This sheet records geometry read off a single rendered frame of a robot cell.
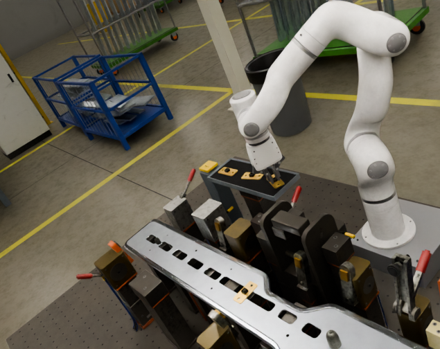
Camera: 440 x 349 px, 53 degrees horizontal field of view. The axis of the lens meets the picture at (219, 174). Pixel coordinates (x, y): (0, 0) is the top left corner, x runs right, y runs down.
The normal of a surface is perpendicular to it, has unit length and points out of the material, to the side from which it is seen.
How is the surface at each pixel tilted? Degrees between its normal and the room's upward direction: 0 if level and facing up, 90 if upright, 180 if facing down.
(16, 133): 90
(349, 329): 0
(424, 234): 1
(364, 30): 65
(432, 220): 1
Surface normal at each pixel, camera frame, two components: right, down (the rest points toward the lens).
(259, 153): 0.18, 0.45
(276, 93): 0.40, -0.14
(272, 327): -0.36, -0.80
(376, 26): -0.55, -0.05
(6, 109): 0.60, 0.19
